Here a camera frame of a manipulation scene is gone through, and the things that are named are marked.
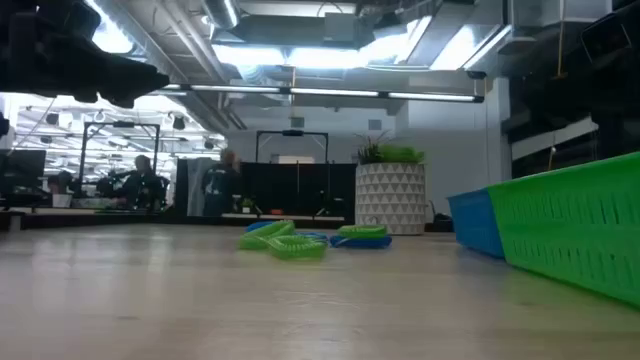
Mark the black frame clamp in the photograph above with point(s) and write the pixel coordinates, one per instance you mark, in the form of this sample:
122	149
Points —
442	222

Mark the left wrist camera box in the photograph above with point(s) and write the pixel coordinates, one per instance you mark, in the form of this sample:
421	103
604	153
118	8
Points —
82	20

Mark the person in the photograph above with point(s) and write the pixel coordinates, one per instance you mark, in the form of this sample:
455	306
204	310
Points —
220	185
142	185

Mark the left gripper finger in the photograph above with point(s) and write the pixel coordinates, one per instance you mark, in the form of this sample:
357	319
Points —
135	82

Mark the green slotted plastic basket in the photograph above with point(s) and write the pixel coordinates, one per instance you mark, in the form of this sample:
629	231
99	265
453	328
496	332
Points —
575	225

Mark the black metal stand frame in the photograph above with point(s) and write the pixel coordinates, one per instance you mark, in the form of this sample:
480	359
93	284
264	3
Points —
120	124
292	133

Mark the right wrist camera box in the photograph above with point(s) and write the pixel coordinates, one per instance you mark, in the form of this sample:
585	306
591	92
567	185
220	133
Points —
605	37

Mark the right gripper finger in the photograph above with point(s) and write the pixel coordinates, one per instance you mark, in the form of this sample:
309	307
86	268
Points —
565	97

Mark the grey wall vent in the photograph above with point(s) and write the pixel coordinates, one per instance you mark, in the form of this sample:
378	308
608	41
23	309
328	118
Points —
375	125
297	122

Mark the succulent in patterned white pot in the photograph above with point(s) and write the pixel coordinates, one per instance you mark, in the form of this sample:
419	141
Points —
390	200

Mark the white container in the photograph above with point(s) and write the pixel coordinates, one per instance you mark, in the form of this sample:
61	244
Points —
62	201

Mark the black aluminium rig frame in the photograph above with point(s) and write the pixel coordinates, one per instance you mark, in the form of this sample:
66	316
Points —
150	221

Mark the blue slotted plastic basket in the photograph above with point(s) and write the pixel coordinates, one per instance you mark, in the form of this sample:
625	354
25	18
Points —
475	220

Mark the small potted plant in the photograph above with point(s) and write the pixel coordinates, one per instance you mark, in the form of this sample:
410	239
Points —
246	206

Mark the long LED tube light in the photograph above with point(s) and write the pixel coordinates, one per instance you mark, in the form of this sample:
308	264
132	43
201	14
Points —
330	92

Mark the grey partition panel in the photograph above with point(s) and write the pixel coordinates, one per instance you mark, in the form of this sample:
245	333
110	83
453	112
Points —
195	185

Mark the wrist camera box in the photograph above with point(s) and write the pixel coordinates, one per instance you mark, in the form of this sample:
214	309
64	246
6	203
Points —
82	20
605	37

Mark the round silver air duct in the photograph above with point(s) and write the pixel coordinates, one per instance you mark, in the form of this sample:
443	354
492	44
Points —
220	12

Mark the black computer monitor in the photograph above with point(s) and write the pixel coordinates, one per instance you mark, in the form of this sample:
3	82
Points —
22	170

